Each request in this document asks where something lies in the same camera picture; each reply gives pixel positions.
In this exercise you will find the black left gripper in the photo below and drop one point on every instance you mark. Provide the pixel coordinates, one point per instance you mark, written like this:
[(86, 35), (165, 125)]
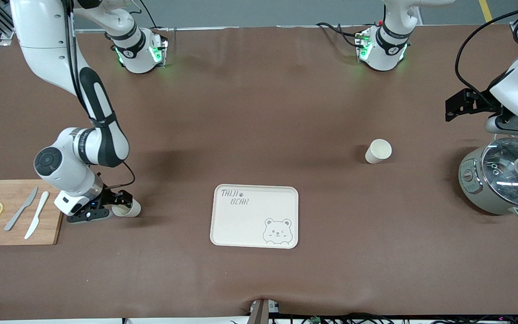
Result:
[(482, 102)]

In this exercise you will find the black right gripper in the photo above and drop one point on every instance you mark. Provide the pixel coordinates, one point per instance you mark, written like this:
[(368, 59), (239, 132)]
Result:
[(106, 196)]

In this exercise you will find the cream paper cup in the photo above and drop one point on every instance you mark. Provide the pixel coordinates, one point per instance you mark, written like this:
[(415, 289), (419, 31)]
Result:
[(131, 209), (378, 152)]

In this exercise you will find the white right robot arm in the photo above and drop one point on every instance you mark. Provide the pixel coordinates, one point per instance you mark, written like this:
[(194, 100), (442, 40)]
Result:
[(29, 27)]

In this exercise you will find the grey-green cooking pot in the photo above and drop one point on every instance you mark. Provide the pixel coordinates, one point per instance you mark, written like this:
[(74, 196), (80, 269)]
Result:
[(470, 184)]

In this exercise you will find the glass pot lid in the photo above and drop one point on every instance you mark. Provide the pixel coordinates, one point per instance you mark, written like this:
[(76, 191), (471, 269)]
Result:
[(506, 175)]

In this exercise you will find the white plastic knife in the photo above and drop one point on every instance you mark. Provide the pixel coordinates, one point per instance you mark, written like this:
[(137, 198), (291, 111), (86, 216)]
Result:
[(37, 215)]

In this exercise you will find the bamboo cutting board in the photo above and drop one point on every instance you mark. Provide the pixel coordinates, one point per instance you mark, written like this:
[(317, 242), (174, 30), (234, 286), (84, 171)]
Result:
[(38, 229)]

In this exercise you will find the grey plastic knife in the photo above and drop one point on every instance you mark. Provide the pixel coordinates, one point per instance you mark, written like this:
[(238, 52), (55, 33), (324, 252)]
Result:
[(20, 209)]

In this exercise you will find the beige bear print tray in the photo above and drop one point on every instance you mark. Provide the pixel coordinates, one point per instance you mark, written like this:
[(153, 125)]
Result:
[(250, 225)]

